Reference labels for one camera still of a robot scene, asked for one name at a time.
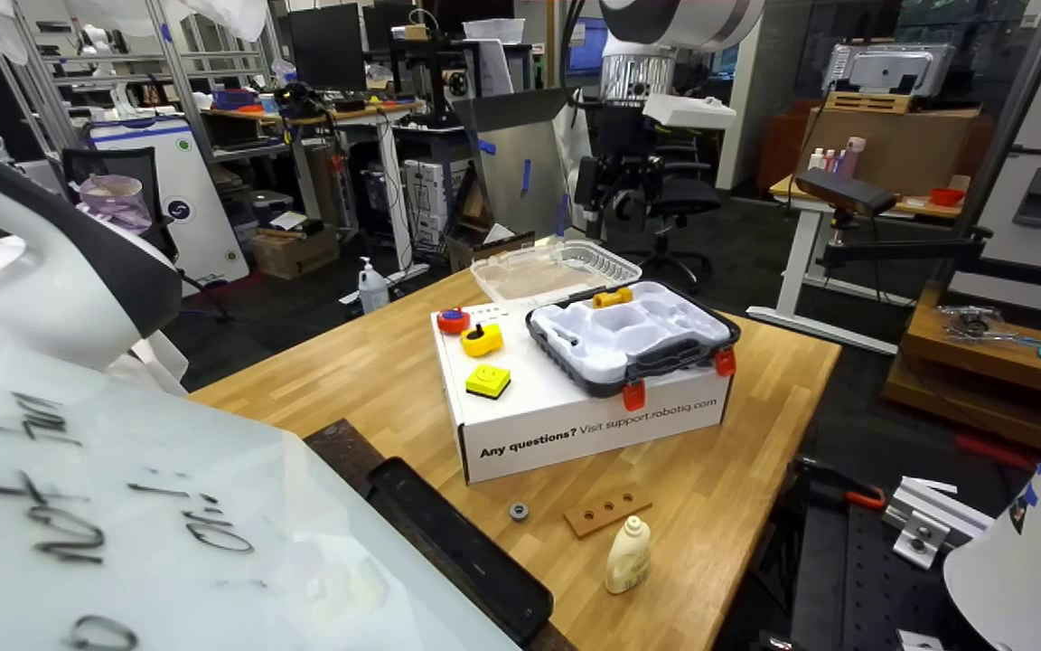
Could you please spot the wooden strip three holes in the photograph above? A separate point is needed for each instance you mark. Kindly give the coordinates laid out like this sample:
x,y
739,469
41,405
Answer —
x,y
608,510

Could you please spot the small grey nut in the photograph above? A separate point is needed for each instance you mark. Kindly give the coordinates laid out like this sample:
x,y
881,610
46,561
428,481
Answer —
x,y
517,510

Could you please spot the cluttered white leg desk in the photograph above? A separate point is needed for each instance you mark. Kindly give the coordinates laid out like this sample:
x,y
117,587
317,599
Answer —
x,y
393,182

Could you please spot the purple cloth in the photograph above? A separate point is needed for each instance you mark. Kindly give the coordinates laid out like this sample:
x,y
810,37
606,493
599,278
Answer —
x,y
117,199

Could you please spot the small cardboard box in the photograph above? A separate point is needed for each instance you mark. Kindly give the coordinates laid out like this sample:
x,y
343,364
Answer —
x,y
291,253

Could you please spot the white cabinet machine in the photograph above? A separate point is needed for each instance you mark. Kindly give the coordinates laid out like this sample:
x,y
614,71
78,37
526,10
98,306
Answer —
x,y
1029,240

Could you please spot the wooden pallet shelf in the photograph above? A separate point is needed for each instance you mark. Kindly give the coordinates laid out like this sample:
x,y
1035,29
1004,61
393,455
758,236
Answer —
x,y
968,372

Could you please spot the white machine blue logo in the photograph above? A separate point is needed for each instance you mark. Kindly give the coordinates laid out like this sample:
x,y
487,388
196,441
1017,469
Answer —
x,y
202,219

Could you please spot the whiteboard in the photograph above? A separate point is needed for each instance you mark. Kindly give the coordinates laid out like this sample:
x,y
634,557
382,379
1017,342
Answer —
x,y
123,518

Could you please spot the yellow toy bolt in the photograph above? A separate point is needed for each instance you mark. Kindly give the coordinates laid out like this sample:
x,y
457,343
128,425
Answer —
x,y
614,296

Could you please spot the white standing desk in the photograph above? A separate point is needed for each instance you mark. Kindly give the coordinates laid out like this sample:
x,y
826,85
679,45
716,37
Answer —
x,y
804,253

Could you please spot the black toy case white tray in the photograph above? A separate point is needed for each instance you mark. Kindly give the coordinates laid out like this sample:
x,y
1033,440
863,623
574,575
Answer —
x,y
631,330

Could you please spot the white rounded machine housing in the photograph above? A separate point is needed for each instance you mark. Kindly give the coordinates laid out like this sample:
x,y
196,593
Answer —
x,y
1040,566

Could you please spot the small cream bottle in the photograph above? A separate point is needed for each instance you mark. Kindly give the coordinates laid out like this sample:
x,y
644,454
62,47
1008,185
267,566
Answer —
x,y
627,557

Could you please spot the black office chair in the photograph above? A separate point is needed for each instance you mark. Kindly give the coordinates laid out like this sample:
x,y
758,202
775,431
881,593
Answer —
x,y
647,194

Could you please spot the silver metal bracket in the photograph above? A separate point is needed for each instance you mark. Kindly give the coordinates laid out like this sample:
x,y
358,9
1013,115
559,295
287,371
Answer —
x,y
938,518

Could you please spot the red case latch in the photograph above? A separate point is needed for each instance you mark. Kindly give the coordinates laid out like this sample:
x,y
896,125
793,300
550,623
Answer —
x,y
726,364
634,394

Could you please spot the yellow toy block round knob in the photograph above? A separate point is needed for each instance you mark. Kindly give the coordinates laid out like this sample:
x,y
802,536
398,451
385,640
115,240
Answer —
x,y
481,342

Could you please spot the black computer monitor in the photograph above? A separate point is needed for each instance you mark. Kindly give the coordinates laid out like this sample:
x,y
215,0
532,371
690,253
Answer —
x,y
327,47

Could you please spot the large cardboard box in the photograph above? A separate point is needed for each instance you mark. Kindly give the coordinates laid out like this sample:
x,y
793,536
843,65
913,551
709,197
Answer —
x,y
906,148

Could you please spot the black perforated platform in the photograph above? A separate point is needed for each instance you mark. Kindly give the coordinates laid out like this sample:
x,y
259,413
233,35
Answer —
x,y
833,580

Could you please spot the grey panel blue tape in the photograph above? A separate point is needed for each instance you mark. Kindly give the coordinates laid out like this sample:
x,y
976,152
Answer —
x,y
523,168

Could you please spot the white grey equipment box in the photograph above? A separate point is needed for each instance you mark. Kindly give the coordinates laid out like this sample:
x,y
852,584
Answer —
x,y
886,71

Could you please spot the red cup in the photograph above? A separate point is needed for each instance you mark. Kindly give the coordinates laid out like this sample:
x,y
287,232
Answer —
x,y
452,322

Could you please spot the clear pump bottle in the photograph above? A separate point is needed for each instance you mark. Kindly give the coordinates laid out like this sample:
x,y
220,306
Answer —
x,y
374,289

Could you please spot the white cardboard box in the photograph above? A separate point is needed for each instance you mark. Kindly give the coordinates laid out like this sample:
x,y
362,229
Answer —
x,y
568,420

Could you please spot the clear plastic case lid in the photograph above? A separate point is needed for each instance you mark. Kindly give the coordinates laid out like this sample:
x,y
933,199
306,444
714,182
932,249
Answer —
x,y
545,270

